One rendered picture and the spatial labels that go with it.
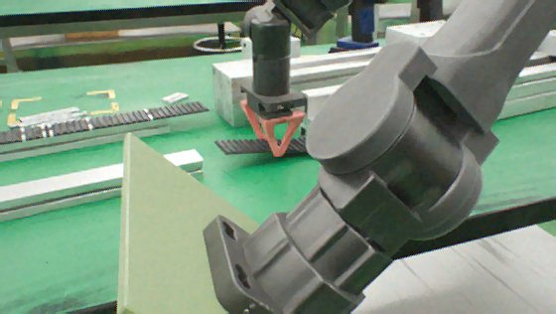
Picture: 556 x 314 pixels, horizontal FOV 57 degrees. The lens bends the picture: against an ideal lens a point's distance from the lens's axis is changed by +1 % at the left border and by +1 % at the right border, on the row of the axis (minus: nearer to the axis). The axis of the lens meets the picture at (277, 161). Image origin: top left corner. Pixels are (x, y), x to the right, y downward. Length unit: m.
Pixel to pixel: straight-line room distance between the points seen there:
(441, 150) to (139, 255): 0.19
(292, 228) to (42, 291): 0.34
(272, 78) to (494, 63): 0.43
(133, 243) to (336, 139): 0.14
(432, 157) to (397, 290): 1.12
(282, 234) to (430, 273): 1.21
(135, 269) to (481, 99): 0.24
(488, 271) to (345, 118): 1.28
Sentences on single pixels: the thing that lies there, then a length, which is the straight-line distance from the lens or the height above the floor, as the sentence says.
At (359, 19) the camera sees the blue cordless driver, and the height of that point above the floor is 0.90.
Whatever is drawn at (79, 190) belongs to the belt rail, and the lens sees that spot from 0.73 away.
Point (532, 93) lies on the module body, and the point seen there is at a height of 0.82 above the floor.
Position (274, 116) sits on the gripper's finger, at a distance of 0.74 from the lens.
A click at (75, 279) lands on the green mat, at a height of 0.78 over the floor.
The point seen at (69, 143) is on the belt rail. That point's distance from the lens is 0.90.
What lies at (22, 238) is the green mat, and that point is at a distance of 0.69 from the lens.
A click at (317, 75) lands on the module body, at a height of 0.86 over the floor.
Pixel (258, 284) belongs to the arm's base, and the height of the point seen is 0.93.
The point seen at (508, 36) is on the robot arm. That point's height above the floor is 1.06.
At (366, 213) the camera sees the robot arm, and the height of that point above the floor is 0.97.
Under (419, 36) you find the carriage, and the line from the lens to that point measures 1.10.
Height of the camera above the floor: 1.14
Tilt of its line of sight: 27 degrees down
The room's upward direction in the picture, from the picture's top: straight up
